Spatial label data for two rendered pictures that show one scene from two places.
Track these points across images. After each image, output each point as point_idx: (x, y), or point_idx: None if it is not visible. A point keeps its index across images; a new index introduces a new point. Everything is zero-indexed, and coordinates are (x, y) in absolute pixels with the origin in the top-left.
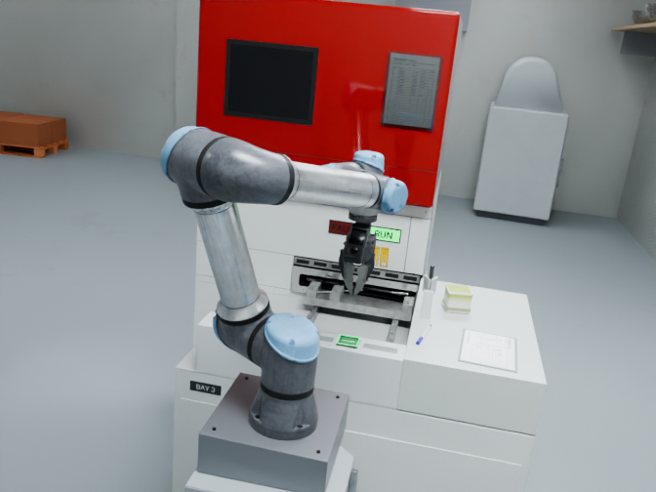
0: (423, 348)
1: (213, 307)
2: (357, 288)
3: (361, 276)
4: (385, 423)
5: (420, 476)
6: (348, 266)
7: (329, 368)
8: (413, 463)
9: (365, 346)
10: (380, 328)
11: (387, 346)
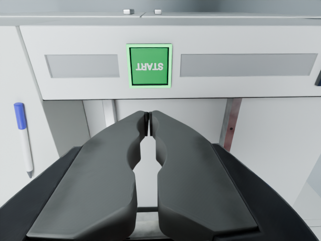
0: (2, 90)
1: (302, 197)
2: (128, 117)
3: (103, 157)
4: (86, 18)
5: (58, 14)
6: (202, 204)
7: (173, 22)
8: (61, 15)
9: (115, 70)
10: (138, 198)
11: (74, 81)
